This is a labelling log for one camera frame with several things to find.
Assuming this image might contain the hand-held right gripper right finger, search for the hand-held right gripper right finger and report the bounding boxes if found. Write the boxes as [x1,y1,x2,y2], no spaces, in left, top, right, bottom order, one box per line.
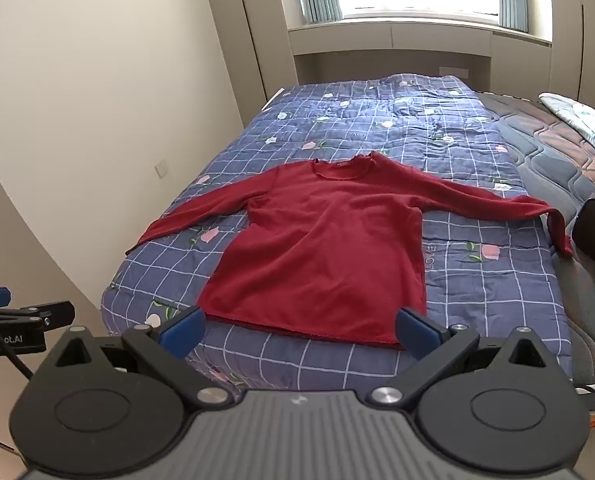
[370,307,561,411]

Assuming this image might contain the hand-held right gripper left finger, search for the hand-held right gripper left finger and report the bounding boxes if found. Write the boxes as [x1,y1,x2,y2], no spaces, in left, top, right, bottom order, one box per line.
[37,306,236,411]

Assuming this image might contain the dark red t-shirt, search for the dark red t-shirt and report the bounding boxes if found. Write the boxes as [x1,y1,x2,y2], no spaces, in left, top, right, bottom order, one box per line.
[125,151,574,350]

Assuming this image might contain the blue checked floral quilt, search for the blue checked floral quilt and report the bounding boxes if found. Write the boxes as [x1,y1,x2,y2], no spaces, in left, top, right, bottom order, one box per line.
[100,75,573,401]

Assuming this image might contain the grey quilted mattress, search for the grey quilted mattress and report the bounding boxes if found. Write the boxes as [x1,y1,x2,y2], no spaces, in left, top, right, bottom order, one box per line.
[475,91,595,386]

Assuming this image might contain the folded floral white cloth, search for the folded floral white cloth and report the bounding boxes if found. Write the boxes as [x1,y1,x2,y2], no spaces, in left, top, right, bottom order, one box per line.
[538,92,595,163]

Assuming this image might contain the beige window cabinet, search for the beige window cabinet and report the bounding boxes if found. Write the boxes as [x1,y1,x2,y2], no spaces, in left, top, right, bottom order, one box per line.
[287,19,553,92]

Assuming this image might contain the beige wardrobe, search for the beige wardrobe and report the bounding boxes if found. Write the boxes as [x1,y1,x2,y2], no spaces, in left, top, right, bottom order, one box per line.
[197,0,301,103]

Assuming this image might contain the black cable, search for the black cable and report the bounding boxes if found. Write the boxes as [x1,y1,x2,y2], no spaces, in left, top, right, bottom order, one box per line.
[0,307,35,380]

